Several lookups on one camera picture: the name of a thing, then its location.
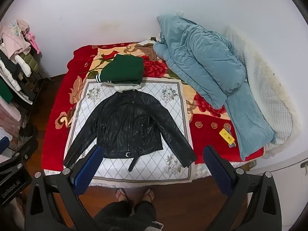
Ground folded white garment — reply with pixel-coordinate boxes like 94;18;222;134
106;82;142;92

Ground folded green jacket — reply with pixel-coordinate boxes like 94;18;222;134
96;54;144;85

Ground white textured pillow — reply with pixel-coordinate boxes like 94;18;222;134
224;26;301;159

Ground clothes rack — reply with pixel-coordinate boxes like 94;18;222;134
0;19;52;154

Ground olive puffer garment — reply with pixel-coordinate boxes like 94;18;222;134
17;50;40;77

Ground person's foot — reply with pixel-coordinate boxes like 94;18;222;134
142;189;154;201
115;189;131;201

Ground pink hanger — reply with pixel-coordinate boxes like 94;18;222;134
25;32;40;54

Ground yellow power bank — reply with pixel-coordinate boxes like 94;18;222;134
219;129;236;148

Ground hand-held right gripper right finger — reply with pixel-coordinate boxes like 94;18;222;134
203;145;282;231

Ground white diamond-patterned mat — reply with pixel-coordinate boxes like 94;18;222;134
63;77;193;182

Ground red floral blanket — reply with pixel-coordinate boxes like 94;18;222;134
41;41;265;171

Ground hanging green garment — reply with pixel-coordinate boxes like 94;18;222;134
0;79;13;104

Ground black leather jacket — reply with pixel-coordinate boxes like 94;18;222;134
63;90;198;172

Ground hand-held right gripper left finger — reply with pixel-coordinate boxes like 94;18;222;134
24;144;104;231

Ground person's right foot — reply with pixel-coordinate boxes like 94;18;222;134
142;189;154;201

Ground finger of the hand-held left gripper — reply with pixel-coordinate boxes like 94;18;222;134
0;136;27;172

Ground person's dark trousers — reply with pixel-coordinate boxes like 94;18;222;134
93;200;164;231

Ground pink garment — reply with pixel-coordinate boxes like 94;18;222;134
0;19;30;58

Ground blue quilt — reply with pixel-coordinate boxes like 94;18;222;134
153;14;276;161

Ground person's left foot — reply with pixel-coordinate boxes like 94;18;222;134
115;189;131;201

